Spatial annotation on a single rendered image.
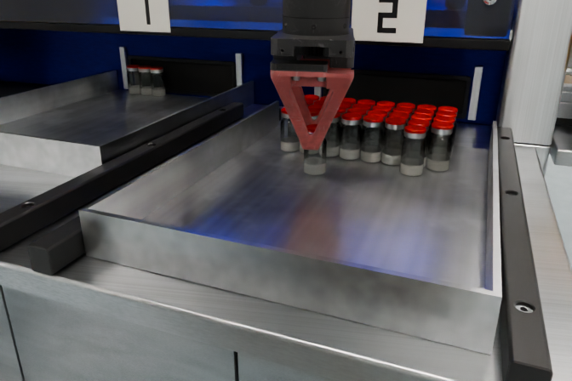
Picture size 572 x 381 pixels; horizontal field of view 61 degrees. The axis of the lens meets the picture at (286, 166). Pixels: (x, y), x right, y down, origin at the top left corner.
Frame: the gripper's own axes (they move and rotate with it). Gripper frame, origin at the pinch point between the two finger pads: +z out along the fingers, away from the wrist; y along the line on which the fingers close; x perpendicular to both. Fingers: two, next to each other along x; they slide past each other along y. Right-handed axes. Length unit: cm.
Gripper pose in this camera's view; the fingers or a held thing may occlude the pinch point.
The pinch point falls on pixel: (312, 133)
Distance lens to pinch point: 45.6
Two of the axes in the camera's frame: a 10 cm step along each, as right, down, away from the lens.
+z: -0.1, 9.3, 3.6
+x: -9.9, -0.5, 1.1
